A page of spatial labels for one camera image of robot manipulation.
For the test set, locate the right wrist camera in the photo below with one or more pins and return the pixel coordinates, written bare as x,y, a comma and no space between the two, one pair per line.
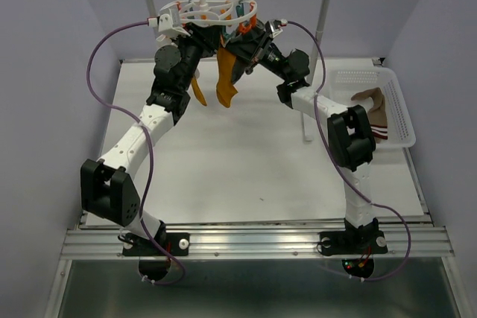
274,28

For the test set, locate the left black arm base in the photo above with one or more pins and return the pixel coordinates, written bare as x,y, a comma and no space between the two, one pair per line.
176,244

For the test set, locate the aluminium rail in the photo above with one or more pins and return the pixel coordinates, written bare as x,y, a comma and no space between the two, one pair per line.
207,243

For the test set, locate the white clip hanger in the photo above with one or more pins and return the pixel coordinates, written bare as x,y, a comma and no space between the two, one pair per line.
240,14

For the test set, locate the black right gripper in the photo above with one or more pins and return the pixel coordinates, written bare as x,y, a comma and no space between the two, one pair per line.
250,49

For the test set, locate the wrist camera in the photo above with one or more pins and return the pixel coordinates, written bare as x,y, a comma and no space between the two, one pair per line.
274,28
167,24

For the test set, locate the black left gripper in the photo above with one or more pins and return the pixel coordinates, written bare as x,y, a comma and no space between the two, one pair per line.
207,39

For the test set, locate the white plastic basket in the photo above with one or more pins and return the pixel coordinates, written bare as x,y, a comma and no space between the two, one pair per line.
342,84

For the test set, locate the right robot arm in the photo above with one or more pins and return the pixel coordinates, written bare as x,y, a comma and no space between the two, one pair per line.
345,131

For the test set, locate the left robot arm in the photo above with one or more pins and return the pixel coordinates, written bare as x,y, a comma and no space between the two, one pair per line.
106,184

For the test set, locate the grey sock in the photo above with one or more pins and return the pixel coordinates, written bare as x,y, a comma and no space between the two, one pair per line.
238,69

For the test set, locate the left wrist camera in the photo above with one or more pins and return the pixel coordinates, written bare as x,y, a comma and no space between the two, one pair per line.
167,24

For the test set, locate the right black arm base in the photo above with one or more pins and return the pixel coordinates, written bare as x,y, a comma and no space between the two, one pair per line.
351,241

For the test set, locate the mustard yellow sock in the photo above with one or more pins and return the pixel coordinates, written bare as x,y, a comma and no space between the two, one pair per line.
225,90
197,92

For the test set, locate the brown beige sock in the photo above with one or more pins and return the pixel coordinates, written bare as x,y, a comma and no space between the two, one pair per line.
377,115

